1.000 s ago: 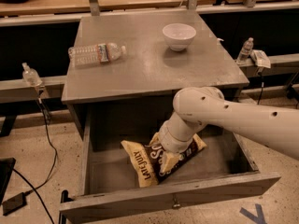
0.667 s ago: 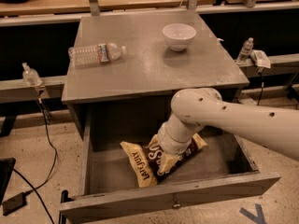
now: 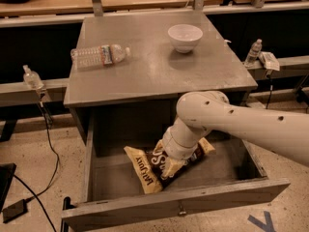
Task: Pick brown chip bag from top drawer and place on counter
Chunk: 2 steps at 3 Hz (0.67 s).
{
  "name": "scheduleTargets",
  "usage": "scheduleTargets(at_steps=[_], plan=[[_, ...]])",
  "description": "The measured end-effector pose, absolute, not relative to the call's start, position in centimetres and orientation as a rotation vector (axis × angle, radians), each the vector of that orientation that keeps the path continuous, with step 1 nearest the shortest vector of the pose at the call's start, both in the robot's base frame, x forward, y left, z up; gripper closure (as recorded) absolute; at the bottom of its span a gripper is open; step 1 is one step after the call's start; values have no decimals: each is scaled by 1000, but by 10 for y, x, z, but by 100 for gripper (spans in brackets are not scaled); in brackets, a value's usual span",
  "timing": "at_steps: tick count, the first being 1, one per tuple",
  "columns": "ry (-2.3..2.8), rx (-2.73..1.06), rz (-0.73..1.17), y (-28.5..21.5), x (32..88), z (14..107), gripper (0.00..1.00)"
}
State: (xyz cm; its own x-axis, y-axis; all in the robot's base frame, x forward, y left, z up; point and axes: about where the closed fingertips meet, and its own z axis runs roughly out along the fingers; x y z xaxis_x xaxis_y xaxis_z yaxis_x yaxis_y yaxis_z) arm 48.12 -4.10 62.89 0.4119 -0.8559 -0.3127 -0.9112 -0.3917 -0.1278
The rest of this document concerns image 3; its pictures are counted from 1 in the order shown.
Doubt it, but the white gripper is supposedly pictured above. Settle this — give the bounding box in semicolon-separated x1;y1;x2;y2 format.
154;118;207;180

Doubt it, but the brown Late July chip bag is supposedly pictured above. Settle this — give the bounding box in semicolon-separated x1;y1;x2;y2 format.
124;138;215;194

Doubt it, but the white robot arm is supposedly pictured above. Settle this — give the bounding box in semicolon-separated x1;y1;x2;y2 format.
161;91;309;178

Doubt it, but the open grey top drawer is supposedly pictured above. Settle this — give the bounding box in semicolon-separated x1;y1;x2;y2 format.
61;95;292;232

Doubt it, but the grey wooden cabinet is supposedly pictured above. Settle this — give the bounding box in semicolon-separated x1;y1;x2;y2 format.
64;12;257;139

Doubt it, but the white ceramic bowl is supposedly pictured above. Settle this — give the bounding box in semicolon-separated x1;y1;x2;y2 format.
168;24;203;53

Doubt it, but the clear plastic water bottle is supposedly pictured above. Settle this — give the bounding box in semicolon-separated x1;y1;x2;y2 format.
70;44;130;70

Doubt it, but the small upright water bottle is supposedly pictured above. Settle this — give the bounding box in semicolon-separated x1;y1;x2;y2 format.
244;39;262;67

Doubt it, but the clear sanitizer pump bottle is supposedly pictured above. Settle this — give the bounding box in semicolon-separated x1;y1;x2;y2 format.
23;65;43;90

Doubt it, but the black object left edge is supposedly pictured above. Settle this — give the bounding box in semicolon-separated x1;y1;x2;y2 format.
0;163;16;211

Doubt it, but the black power adapter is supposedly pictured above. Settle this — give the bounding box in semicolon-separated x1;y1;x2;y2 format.
3;199;27;223

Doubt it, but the white packet on rail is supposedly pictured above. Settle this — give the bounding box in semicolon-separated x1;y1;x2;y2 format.
259;51;280;71

